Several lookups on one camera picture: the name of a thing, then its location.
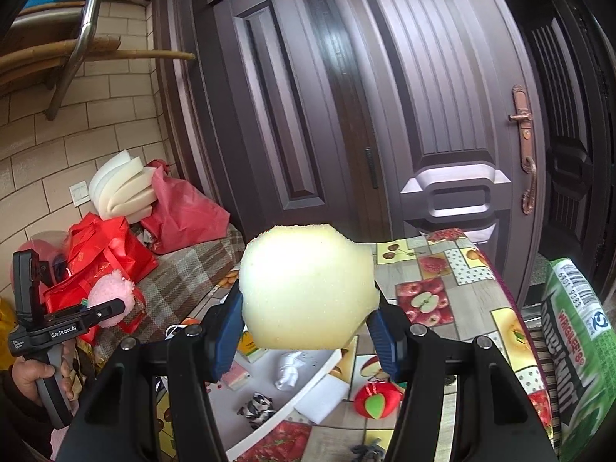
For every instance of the yellow bag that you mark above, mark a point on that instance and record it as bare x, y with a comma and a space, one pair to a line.
6, 332

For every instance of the white cloth bundle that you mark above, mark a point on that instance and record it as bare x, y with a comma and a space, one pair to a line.
288, 370

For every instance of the pink sponge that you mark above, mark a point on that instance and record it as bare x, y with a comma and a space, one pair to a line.
236, 375

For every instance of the red plastic bag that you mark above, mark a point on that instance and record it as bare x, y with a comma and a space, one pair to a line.
183, 211

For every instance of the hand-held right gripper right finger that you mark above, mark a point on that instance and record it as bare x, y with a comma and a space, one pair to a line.
385, 346

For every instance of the black door latch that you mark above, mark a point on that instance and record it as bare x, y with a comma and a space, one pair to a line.
371, 168

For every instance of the pink plush toy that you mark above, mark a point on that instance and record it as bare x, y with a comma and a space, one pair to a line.
115, 286

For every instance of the person's left hand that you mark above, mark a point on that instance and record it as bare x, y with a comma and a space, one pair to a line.
26, 375

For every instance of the pale yellow foam ball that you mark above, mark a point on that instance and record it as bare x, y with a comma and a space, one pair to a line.
303, 288

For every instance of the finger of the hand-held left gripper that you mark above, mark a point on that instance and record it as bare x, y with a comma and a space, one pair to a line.
96, 312

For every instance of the small orange green box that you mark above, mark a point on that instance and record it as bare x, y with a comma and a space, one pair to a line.
250, 346

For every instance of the wide brown door leaf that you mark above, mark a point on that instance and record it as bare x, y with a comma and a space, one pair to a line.
433, 82

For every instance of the plaid sofa blanket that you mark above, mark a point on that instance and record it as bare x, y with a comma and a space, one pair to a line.
192, 269

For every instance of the white wall switch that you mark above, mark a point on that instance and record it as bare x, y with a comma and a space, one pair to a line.
80, 193

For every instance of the pink plastic object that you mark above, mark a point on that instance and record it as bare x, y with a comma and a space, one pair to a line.
48, 250

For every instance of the green printed pillow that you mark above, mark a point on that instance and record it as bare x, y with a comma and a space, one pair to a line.
582, 346

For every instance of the red apple plush toy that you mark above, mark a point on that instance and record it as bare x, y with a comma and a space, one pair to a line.
385, 394

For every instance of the zebra print scrunchie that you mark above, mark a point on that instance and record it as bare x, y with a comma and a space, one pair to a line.
255, 406

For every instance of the bamboo pole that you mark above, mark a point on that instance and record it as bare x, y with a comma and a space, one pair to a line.
144, 53

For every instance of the striped brown cushion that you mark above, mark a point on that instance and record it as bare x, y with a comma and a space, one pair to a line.
541, 370

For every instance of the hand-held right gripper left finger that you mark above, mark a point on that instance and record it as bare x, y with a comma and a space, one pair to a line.
226, 346

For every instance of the dark metal door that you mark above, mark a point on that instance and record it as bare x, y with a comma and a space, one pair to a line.
572, 154

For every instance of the fruit printed tablecloth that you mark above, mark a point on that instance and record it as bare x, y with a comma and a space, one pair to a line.
481, 308

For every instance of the white tray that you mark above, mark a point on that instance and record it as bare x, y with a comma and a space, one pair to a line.
221, 399

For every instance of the folded white foam sheets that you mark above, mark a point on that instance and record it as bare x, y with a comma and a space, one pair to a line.
120, 187

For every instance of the narrow brown door leaf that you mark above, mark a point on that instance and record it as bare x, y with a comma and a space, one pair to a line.
269, 106

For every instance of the steel tube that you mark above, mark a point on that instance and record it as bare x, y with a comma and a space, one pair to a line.
84, 33

